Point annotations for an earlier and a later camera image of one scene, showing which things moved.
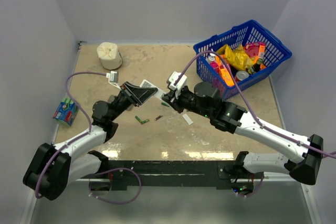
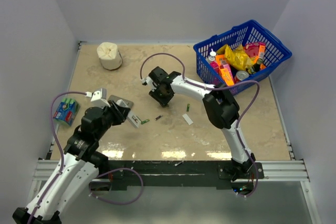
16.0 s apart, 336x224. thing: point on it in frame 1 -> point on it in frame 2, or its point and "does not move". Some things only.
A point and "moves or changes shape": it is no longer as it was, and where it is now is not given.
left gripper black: x=139 y=95 -> x=119 y=113
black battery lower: x=158 y=117 does not move
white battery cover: x=187 y=119 does not move
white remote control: x=146 y=83 moves or changes shape
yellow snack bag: x=239 y=59 does not move
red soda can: x=240 y=75 does not move
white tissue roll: x=110 y=57 does not move
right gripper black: x=170 y=98 -> x=163 y=102
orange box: x=224 y=71 does not move
